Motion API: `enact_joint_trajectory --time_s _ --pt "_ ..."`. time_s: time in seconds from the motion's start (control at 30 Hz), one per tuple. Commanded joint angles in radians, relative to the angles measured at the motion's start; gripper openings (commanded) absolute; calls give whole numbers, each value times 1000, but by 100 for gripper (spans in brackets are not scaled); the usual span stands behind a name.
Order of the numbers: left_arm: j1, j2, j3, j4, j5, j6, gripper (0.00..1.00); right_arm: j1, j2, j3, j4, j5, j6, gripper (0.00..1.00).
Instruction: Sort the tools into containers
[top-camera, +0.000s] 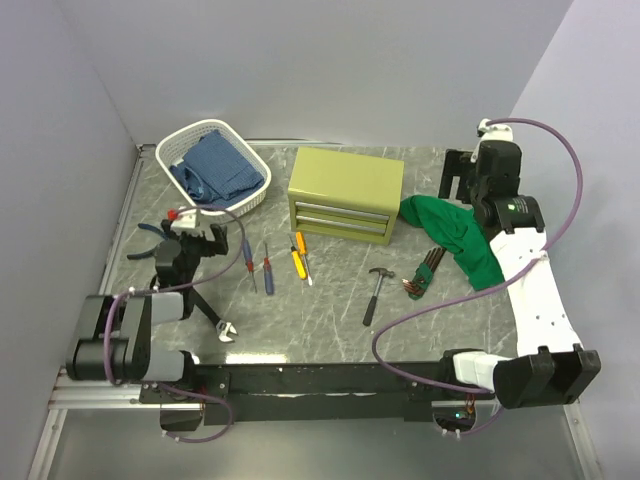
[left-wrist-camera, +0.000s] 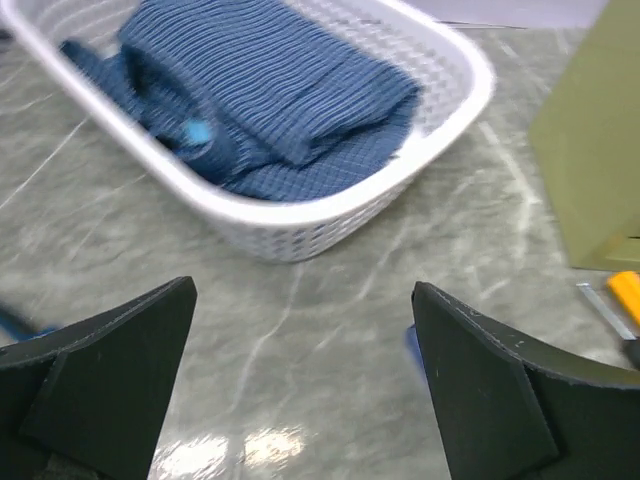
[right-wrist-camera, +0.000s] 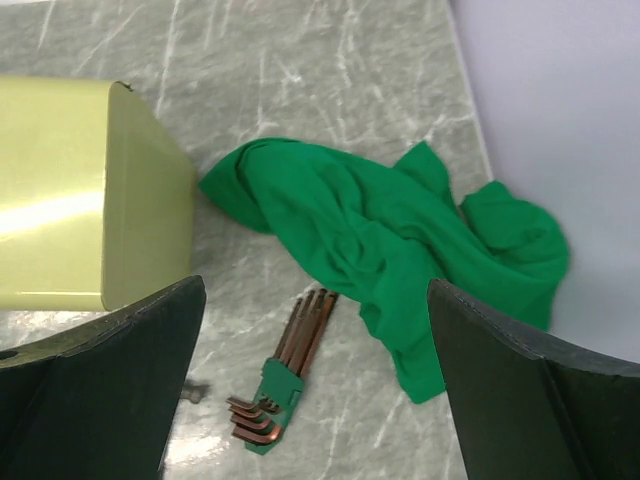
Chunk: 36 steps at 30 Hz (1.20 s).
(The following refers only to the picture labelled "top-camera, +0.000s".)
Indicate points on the hex key set green holder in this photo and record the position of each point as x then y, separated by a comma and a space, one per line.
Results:
423, 276

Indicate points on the small black yellow screwdriver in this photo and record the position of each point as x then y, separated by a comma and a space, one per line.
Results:
298, 263

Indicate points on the black adjustable wrench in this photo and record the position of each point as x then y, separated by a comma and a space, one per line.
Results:
226, 331

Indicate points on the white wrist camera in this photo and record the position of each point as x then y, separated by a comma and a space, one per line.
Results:
494, 132
183, 221

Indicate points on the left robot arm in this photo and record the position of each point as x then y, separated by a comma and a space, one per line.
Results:
113, 340

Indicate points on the aluminium frame rail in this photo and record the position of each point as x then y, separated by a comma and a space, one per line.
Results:
68, 395

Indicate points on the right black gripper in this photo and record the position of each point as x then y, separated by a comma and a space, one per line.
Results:
457, 163

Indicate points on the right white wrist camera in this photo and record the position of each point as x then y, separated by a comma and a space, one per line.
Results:
494, 132

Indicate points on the red blue screwdriver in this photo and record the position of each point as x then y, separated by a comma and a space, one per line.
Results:
268, 274

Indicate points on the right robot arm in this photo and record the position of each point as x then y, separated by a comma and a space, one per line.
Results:
551, 366

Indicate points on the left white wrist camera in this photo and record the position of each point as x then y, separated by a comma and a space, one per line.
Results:
183, 221

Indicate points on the black handled hammer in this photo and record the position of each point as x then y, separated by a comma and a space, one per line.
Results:
382, 274

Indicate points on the olive green tool chest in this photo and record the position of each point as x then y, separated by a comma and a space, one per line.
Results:
346, 195

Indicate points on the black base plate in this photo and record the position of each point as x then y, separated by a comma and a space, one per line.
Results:
289, 392

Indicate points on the green cloth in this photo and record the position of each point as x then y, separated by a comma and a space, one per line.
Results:
456, 230

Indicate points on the orange yellow screwdriver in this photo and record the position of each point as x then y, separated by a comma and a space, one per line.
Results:
303, 251

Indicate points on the white plastic basket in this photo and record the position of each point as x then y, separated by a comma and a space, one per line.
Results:
173, 147

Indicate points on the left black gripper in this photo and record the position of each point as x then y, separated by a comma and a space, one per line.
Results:
211, 247

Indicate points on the blue cloth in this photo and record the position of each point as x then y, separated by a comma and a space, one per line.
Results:
213, 171

